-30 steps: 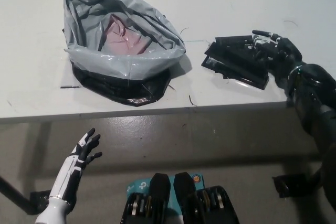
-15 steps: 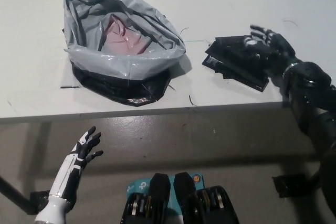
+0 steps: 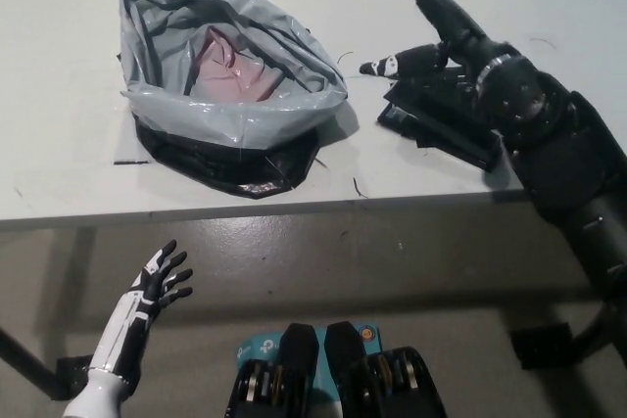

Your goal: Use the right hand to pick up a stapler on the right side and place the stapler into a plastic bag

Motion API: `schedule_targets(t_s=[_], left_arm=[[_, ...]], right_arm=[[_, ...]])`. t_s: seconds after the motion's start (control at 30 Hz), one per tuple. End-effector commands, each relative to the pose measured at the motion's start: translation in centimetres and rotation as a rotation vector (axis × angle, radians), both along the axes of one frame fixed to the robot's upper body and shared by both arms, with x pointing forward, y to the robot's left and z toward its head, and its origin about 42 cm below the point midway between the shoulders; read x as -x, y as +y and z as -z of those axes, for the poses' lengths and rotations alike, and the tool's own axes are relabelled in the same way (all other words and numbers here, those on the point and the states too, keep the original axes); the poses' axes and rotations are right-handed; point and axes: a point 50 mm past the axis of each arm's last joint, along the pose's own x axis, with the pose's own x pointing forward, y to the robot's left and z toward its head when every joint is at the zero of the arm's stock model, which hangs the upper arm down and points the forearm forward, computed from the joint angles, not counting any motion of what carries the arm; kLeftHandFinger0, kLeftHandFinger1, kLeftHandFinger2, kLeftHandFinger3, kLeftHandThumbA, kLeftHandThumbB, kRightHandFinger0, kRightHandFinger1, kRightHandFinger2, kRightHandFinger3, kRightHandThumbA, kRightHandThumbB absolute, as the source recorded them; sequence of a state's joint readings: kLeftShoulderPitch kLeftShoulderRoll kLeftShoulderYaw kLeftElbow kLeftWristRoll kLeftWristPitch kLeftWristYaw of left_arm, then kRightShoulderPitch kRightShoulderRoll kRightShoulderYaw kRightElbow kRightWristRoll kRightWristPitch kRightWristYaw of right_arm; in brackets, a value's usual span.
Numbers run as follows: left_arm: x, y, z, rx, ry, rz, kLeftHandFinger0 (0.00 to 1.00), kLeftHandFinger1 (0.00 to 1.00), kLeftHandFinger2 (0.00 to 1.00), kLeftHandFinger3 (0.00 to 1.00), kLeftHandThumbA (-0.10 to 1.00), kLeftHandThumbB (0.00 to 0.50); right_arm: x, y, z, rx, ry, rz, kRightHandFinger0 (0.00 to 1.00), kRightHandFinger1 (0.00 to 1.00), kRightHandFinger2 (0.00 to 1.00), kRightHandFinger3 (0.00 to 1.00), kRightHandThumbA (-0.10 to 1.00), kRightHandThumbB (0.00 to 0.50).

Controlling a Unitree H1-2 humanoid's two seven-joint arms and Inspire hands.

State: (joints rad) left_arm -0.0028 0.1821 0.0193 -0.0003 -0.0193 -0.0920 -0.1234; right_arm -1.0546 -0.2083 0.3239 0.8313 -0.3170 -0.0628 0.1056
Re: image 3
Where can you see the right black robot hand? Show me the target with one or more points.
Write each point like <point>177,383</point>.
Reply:
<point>465,46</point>

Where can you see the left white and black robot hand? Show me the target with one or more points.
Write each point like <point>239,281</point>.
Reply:
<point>134,310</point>

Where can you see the stack of black packets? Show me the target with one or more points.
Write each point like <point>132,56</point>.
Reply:
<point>441,136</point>

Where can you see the grey and black plastic bag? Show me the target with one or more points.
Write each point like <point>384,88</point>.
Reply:
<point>220,122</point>

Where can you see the green tape strip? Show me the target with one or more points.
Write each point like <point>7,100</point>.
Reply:
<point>352,77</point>

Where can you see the black table leg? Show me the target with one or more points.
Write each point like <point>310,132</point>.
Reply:
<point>24,361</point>

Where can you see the teal router box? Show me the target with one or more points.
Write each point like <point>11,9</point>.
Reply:
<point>255,349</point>

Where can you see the black robot legs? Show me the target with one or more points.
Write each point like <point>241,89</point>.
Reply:
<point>294,364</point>

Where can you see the pink crumpled plastic item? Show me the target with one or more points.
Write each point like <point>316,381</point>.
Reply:
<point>230,76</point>

